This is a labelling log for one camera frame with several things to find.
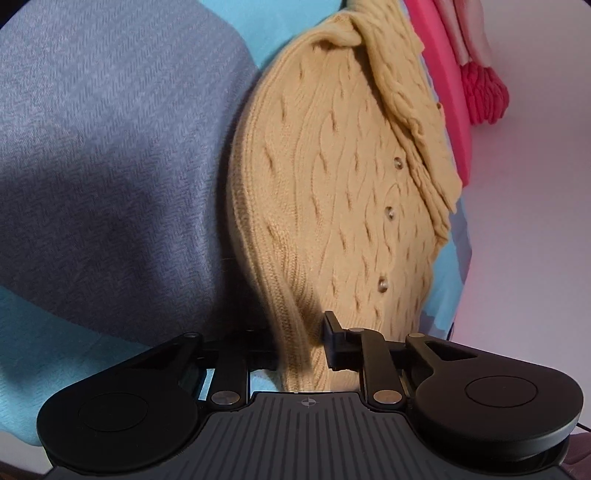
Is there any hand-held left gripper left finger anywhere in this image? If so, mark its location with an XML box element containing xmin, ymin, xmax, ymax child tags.
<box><xmin>122</xmin><ymin>331</ymin><xmax>280</xmax><ymax>408</ymax></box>

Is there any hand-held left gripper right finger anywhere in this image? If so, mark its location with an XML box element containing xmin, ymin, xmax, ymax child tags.
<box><xmin>323</xmin><ymin>310</ymin><xmax>478</xmax><ymax>411</ymax></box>

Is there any tan cable-knit cardigan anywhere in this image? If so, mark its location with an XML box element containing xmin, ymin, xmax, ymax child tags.
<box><xmin>226</xmin><ymin>0</ymin><xmax>463</xmax><ymax>394</ymax></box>

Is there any blue patterned bed sheet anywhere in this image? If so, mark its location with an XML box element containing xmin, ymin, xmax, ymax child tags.
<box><xmin>0</xmin><ymin>0</ymin><xmax>472</xmax><ymax>450</ymax></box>

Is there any pink blanket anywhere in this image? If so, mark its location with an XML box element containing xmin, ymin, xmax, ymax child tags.
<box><xmin>404</xmin><ymin>0</ymin><xmax>472</xmax><ymax>188</ymax></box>

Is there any red knitted scarf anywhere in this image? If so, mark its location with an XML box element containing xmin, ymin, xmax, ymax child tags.
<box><xmin>433</xmin><ymin>0</ymin><xmax>511</xmax><ymax>126</ymax></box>

